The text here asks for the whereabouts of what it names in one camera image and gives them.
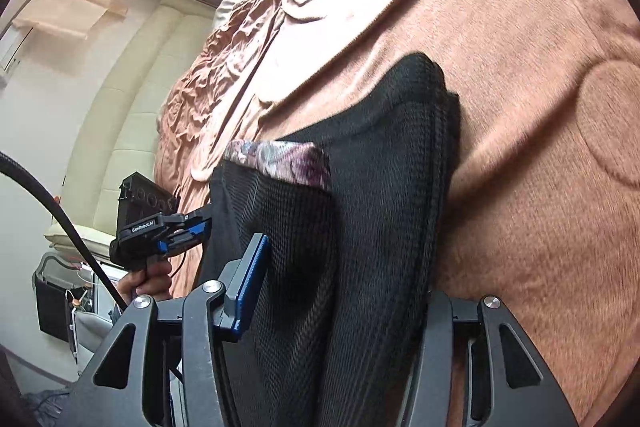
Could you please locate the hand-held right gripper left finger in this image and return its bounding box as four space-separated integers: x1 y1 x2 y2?
57 233 273 427

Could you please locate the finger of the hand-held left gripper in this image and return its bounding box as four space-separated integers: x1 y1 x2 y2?
167 203 216 230
157 229 213 258

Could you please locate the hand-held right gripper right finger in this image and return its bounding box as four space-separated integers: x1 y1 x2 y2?
400 289 581 427

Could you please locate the black shirt with floral trim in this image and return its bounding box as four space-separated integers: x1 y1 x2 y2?
197 52 461 427

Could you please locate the person's left hand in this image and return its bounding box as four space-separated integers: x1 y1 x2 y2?
116 259 173 303

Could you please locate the black bag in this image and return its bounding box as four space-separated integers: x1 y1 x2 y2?
32 257 76 343

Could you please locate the cream padded headboard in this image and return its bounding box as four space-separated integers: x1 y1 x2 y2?
65 2 221 238

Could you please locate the beige hanging cloth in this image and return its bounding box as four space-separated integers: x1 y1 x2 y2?
12 0 128 40

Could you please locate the brown blanket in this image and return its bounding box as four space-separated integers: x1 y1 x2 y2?
155 0 640 427

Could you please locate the thick black cable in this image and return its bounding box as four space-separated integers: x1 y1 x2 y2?
0 151 128 308

